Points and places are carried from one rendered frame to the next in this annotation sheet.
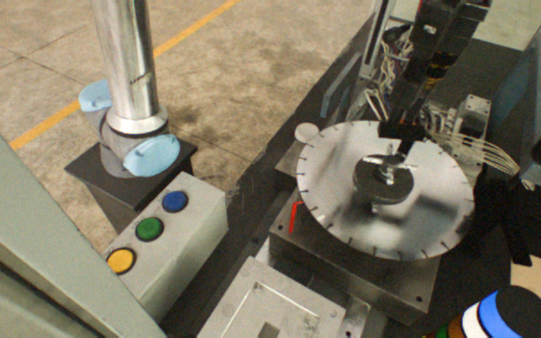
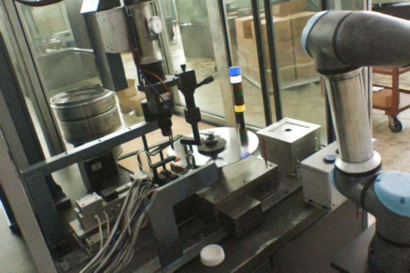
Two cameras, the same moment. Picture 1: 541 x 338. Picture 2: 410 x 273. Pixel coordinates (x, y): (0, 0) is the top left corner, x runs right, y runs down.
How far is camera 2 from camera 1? 1.48 m
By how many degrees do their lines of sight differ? 105
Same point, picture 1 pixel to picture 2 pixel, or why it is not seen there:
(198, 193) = (316, 162)
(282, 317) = (282, 132)
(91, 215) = not seen: outside the picture
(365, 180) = (222, 142)
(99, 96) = (399, 176)
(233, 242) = (301, 194)
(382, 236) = (230, 131)
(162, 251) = (334, 145)
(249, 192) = (284, 218)
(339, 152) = (224, 155)
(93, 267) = not seen: hidden behind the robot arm
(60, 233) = not seen: hidden behind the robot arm
